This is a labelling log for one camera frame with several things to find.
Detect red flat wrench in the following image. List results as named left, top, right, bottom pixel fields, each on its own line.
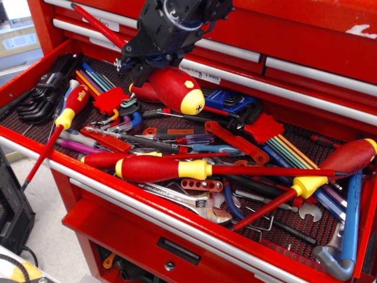
left=204, top=120, right=270, bottom=165

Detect orange black utility knife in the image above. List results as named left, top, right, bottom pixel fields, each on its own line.
left=143, top=127, right=206, bottom=136

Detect chrome adjustable wrench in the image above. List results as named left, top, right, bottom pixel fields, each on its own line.
left=136, top=183, right=233, bottom=225

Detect small bent hex key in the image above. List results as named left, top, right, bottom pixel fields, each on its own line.
left=242, top=215, right=275, bottom=242

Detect clear purple handle screwdriver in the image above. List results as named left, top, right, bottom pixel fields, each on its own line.
left=136, top=133, right=215, bottom=145

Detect rainbow hex keys red holder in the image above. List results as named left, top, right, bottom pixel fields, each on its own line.
left=75, top=61, right=141, bottom=127

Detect blue handled pliers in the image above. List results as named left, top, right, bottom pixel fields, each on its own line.
left=223, top=181, right=246, bottom=221

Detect red yellow screwdriver right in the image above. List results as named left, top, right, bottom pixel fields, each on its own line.
left=229, top=139, right=376, bottom=231

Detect blue holder black hex keys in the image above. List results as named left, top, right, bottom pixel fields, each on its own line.
left=202, top=88, right=263, bottom=126

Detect long red yellow front screwdriver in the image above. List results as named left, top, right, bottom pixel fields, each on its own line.
left=115, top=156, right=349, bottom=183

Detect red bit holder strip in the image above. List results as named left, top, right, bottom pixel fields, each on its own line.
left=180, top=178, right=223, bottom=192

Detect red tool chest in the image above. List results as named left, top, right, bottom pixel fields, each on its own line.
left=25, top=0, right=377, bottom=283

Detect black box on floor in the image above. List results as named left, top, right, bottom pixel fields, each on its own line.
left=1, top=152, right=35, bottom=255

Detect white markers label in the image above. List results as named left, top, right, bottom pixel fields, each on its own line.
left=94, top=16, right=120, bottom=32

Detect small open end spanner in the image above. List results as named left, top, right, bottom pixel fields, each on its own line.
left=298, top=201, right=322, bottom=222

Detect slim red yellow screwdriver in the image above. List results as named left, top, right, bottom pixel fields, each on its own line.
left=81, top=152, right=234, bottom=168

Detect open red drawer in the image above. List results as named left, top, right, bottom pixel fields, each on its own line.
left=0, top=38, right=377, bottom=283

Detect red yellow screwdriver back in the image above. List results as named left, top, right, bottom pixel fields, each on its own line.
left=128, top=83, right=240, bottom=119

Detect white cutting tools label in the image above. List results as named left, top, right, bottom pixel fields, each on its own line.
left=179, top=65, right=221, bottom=85

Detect purple handled tool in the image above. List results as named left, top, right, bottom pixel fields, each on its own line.
left=56, top=139, right=101, bottom=154

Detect right rainbow hex key set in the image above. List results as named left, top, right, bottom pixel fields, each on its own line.
left=244, top=113, right=347, bottom=221

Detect large grey hex key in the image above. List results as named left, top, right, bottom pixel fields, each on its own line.
left=313, top=246, right=356, bottom=281

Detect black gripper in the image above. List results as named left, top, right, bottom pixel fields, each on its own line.
left=115, top=1, right=234, bottom=87

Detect red yellow screwdriver left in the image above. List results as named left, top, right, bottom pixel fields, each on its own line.
left=21, top=85, right=90, bottom=190

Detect red drill bit case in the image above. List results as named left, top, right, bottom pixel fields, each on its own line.
left=80, top=127, right=132, bottom=153

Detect black hex key set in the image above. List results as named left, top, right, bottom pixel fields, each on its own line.
left=16, top=52, right=84, bottom=124

